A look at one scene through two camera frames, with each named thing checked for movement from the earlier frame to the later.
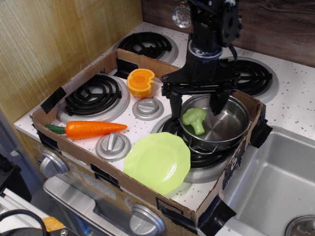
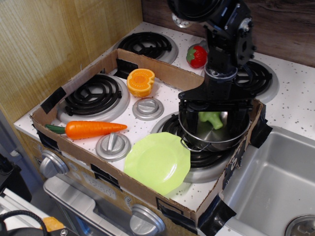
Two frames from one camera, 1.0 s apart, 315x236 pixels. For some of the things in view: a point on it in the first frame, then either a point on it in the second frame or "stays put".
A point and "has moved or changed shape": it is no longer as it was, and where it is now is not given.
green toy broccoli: x=195 y=117 has moved or changed shape
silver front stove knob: x=113 y=147 stays put
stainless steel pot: x=226 y=129 stays put
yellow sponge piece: x=51 y=224 stays put
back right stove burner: x=258 y=78 stays put
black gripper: x=201 y=76 → x=218 y=94
